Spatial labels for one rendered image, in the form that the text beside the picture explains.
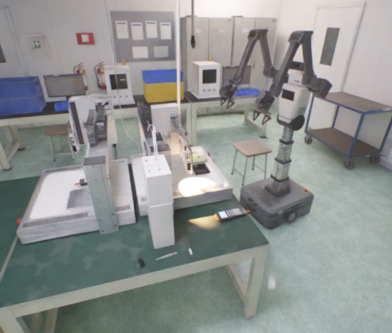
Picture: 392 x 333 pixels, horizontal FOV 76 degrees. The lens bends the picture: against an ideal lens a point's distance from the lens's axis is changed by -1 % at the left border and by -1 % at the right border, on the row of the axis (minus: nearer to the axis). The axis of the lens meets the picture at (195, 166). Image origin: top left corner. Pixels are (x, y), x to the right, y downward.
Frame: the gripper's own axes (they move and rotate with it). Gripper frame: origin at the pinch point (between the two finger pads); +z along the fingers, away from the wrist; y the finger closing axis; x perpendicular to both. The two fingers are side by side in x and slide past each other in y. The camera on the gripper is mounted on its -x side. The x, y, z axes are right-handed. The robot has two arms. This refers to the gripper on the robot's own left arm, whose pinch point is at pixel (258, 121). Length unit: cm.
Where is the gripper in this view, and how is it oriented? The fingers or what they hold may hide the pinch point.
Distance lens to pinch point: 197.3
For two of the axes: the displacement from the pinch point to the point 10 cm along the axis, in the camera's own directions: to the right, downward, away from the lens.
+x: 7.6, 2.3, 6.0
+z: -4.4, 8.7, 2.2
